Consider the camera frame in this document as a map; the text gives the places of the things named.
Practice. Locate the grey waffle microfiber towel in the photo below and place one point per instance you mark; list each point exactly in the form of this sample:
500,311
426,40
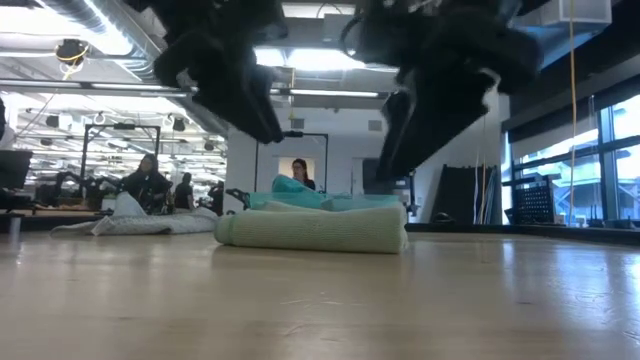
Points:
150,225

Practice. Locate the black background camera stand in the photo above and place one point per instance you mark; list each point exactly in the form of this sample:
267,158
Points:
300,134
122,126

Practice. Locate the teal microfiber towel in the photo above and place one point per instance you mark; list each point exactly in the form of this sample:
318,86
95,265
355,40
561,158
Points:
290,185

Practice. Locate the silver ventilation duct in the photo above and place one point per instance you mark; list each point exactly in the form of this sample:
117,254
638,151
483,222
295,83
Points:
125,30

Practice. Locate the black background monitor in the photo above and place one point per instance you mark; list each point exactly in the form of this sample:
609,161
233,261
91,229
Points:
15,170

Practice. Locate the black leaning panel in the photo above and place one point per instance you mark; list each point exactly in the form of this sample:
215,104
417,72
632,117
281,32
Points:
455,195

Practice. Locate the green microfiber towel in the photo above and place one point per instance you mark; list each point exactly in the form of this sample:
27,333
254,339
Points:
310,230

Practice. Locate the black equipment cabinet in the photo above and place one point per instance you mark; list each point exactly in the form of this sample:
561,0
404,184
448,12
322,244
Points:
369,175

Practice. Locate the black pegboard rack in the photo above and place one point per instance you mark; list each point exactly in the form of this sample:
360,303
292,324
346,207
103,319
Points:
534,205

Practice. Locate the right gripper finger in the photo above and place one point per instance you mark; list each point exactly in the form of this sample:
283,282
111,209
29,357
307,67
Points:
397,130
445,110

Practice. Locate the long ceiling light tube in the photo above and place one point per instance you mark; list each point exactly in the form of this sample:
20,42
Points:
325,93

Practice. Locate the black background robot arm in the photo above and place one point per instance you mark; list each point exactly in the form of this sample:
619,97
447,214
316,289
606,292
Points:
237,197
75,180

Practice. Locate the grey ceiling box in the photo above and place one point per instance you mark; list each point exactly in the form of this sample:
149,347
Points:
330,27

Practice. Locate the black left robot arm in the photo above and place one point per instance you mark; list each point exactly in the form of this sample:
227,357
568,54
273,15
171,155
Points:
1,120

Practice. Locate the teal translucent plastic bin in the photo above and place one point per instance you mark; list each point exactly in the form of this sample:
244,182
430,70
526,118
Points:
360,201

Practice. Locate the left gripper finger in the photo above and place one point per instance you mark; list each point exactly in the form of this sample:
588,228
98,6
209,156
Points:
272,110
225,90

